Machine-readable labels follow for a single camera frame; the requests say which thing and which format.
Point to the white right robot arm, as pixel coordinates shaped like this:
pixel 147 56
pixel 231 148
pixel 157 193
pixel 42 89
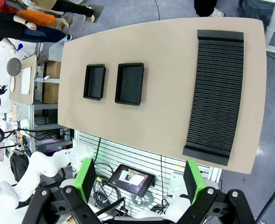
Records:
pixel 177 186

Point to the black ESD tray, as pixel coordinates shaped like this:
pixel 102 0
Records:
pixel 94 81
pixel 129 84

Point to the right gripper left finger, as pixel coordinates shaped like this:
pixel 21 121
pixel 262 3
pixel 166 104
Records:
pixel 58 210

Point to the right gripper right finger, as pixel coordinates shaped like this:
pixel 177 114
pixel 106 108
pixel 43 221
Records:
pixel 221 210

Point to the large brown cardboard box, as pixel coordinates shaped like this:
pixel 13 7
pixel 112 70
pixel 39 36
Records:
pixel 52 88

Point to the white round disc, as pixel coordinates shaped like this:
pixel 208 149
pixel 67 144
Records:
pixel 12 84

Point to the aluminium frame workstation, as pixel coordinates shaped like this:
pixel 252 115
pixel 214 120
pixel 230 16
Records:
pixel 41 109

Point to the black slotted board rack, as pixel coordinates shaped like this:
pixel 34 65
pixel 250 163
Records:
pixel 216 93

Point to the grey round plate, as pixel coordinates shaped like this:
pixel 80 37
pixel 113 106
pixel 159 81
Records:
pixel 14 67

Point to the white paper sheet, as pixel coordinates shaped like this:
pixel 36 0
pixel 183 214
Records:
pixel 25 80

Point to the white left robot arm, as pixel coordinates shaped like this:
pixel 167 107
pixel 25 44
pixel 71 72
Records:
pixel 41 163

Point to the person in black sweater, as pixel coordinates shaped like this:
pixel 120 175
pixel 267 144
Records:
pixel 4 25

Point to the white height-adjustable table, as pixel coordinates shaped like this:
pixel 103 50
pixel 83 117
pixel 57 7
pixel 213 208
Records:
pixel 271 28

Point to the mannequin in orange clothing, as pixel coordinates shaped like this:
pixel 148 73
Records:
pixel 39 17

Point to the grey floor base plate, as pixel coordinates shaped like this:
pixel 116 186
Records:
pixel 97 10

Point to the black tablet screen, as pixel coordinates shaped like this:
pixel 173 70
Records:
pixel 132 178

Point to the white slotted mounting panel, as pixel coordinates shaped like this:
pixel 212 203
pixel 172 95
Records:
pixel 128 151

